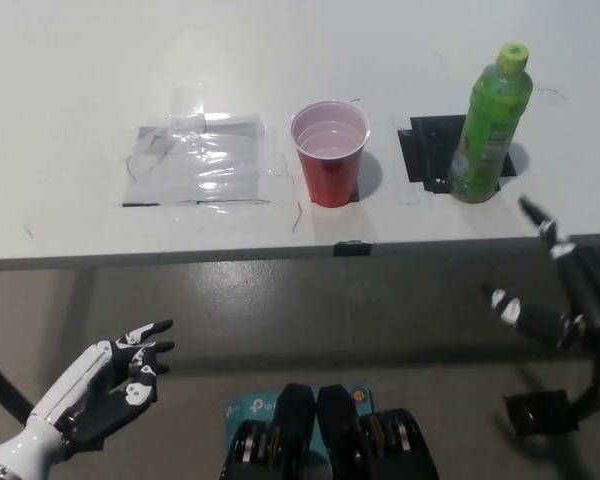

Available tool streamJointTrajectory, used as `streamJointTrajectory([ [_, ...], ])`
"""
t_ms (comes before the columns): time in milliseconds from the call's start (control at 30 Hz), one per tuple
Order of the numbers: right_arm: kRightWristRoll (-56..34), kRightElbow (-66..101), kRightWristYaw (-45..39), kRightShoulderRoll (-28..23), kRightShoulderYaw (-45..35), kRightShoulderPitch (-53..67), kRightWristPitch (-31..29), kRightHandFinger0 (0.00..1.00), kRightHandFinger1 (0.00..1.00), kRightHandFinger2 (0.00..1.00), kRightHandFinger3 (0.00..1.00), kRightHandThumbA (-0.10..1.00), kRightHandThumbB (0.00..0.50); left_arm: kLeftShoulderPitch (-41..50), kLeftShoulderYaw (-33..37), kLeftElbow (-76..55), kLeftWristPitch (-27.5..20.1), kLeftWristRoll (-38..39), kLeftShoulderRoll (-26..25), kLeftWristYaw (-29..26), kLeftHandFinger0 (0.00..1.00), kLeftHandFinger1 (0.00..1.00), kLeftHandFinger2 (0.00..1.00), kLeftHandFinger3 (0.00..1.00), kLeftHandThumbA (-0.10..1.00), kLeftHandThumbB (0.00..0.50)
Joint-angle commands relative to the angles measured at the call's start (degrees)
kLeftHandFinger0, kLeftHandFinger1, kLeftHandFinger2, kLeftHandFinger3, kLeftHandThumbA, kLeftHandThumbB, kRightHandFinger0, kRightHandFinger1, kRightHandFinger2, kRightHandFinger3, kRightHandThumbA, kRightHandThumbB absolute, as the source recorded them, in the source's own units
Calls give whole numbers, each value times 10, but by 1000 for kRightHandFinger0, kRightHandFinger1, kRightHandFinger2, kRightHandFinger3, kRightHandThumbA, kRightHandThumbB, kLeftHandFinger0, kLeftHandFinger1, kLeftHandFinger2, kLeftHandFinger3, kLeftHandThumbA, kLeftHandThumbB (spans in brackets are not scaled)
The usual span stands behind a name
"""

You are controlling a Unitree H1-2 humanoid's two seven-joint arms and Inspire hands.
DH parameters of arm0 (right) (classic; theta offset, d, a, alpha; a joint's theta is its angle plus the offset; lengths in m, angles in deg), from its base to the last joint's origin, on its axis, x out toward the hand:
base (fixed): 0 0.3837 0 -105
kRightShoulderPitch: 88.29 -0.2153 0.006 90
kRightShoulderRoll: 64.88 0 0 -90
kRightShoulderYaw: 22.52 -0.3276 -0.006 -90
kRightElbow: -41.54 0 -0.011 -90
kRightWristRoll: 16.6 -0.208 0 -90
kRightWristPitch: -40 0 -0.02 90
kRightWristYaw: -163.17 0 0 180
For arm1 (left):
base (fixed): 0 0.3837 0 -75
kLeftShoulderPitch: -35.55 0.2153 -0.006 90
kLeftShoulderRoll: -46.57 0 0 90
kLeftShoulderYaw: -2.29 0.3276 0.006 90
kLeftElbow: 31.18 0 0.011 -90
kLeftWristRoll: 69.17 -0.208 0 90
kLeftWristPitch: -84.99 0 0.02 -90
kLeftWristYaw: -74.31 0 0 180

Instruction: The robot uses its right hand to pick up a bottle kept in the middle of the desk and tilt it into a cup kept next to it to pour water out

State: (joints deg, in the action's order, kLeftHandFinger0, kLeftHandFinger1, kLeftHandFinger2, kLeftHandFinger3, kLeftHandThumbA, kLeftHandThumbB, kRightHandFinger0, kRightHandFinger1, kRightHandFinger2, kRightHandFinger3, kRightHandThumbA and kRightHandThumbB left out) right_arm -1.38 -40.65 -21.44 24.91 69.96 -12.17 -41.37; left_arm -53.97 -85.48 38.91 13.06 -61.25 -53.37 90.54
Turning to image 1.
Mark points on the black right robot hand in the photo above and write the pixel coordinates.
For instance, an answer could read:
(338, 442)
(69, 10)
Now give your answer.
(587, 310)

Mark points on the white and black left hand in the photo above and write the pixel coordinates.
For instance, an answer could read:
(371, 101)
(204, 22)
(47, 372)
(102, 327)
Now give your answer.
(95, 380)

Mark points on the green plastic bottle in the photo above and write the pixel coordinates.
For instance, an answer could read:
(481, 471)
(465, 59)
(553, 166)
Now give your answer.
(485, 140)

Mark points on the red plastic cup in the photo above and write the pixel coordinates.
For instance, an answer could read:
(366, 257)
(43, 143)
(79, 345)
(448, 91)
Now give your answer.
(332, 175)

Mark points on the black table leg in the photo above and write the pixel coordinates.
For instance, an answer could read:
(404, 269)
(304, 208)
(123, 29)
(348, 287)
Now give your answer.
(0, 380)

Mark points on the black floor pad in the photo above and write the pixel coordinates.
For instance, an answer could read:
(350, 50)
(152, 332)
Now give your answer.
(530, 410)

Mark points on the teal tp-link box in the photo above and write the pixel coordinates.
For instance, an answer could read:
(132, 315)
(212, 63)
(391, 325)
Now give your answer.
(252, 405)

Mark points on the black tape square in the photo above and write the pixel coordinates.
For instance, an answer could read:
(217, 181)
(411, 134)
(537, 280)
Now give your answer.
(425, 150)

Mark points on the clear plastic sheet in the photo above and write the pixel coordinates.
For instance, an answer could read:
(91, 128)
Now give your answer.
(190, 165)

